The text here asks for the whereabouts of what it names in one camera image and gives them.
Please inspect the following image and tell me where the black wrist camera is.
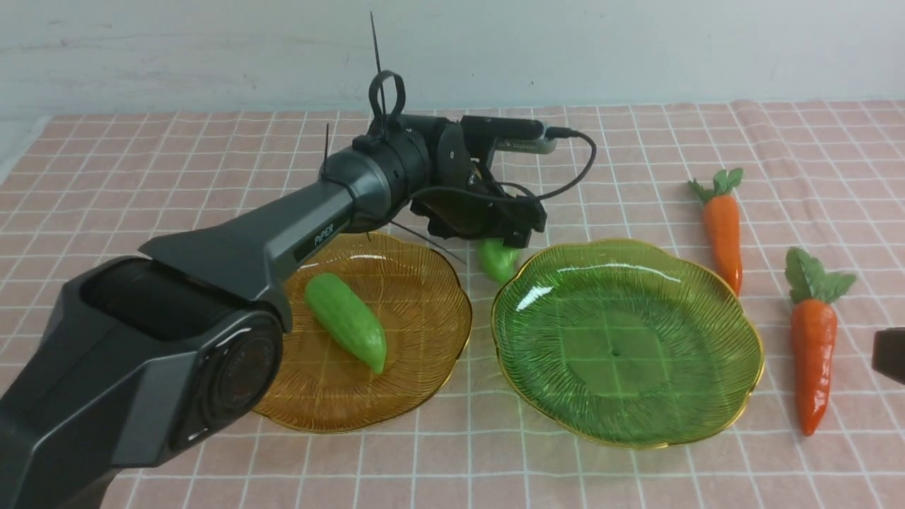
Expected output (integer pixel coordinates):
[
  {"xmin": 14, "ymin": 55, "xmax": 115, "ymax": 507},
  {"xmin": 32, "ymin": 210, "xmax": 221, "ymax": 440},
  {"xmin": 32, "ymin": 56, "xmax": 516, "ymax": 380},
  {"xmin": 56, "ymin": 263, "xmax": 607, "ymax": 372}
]
[{"xmin": 459, "ymin": 115, "xmax": 557, "ymax": 157}]

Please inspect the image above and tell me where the orange toy carrot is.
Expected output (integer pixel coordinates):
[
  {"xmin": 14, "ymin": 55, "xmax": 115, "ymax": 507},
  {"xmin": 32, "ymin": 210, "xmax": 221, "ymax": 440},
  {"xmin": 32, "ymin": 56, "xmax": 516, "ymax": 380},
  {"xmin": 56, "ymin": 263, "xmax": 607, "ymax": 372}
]
[
  {"xmin": 688, "ymin": 168, "xmax": 744, "ymax": 296},
  {"xmin": 785, "ymin": 246, "xmax": 857, "ymax": 437}
]

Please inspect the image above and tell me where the green toy gourd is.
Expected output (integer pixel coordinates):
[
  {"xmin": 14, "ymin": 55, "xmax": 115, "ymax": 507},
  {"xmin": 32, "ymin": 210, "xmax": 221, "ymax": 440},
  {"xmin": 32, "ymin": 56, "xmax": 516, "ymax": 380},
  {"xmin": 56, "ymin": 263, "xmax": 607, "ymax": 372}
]
[
  {"xmin": 304, "ymin": 273, "xmax": 387, "ymax": 375},
  {"xmin": 477, "ymin": 238, "xmax": 521, "ymax": 286}
]

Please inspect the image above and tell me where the green plastic plate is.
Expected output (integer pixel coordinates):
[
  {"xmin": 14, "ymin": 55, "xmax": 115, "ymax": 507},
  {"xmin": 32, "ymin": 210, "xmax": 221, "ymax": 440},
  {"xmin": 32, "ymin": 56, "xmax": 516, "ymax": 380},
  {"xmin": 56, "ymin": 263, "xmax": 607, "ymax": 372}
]
[{"xmin": 491, "ymin": 238, "xmax": 765, "ymax": 449}]

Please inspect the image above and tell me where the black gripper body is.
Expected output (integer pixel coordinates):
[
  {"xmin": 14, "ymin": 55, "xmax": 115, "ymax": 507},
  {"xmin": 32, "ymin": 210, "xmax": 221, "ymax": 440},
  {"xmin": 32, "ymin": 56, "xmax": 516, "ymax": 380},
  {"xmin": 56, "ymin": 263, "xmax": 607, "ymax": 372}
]
[
  {"xmin": 410, "ymin": 124, "xmax": 547, "ymax": 240},
  {"xmin": 870, "ymin": 328, "xmax": 905, "ymax": 385}
]

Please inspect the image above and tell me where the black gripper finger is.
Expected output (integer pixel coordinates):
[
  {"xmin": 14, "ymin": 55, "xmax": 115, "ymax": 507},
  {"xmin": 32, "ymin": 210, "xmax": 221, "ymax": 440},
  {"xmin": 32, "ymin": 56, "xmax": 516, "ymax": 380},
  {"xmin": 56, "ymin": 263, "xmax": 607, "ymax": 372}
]
[{"xmin": 501, "ymin": 225, "xmax": 539, "ymax": 250}]

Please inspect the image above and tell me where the amber plastic plate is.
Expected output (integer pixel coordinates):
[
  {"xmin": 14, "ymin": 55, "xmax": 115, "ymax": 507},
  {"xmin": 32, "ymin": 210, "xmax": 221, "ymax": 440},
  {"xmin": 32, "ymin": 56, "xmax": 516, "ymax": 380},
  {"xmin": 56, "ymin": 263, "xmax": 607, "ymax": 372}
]
[{"xmin": 255, "ymin": 233, "xmax": 472, "ymax": 434}]

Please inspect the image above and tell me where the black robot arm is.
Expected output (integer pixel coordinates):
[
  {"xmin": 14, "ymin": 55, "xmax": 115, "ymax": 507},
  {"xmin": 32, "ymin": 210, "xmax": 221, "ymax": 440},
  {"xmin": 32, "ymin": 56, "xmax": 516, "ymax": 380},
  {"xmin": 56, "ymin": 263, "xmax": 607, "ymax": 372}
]
[{"xmin": 2, "ymin": 105, "xmax": 903, "ymax": 508}]

